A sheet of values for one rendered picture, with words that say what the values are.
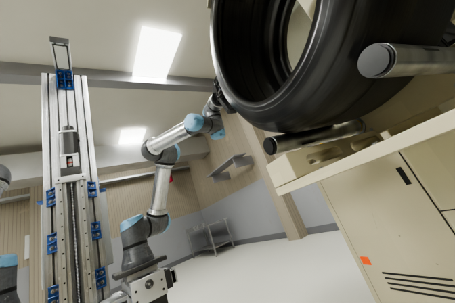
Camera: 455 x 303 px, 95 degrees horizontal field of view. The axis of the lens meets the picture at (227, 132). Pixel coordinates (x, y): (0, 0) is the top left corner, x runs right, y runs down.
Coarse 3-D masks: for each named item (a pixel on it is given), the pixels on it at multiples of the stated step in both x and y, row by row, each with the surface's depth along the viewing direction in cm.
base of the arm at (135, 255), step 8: (144, 240) 106; (128, 248) 101; (136, 248) 102; (144, 248) 103; (128, 256) 100; (136, 256) 99; (144, 256) 101; (152, 256) 104; (128, 264) 97; (136, 264) 97
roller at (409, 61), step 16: (368, 48) 28; (384, 48) 26; (400, 48) 27; (416, 48) 29; (432, 48) 31; (448, 48) 34; (368, 64) 28; (384, 64) 26; (400, 64) 27; (416, 64) 29; (432, 64) 31; (448, 64) 33
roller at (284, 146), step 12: (300, 132) 54; (312, 132) 55; (324, 132) 56; (336, 132) 58; (348, 132) 61; (264, 144) 52; (276, 144) 49; (288, 144) 51; (300, 144) 52; (312, 144) 55
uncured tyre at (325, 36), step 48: (240, 0) 70; (288, 0) 71; (336, 0) 30; (384, 0) 28; (432, 0) 31; (240, 48) 77; (336, 48) 32; (240, 96) 59; (288, 96) 41; (336, 96) 36; (384, 96) 42
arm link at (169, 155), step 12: (168, 156) 117; (156, 168) 119; (168, 168) 119; (156, 180) 118; (168, 180) 120; (156, 192) 117; (156, 204) 117; (156, 216) 115; (168, 216) 123; (156, 228) 114; (168, 228) 121
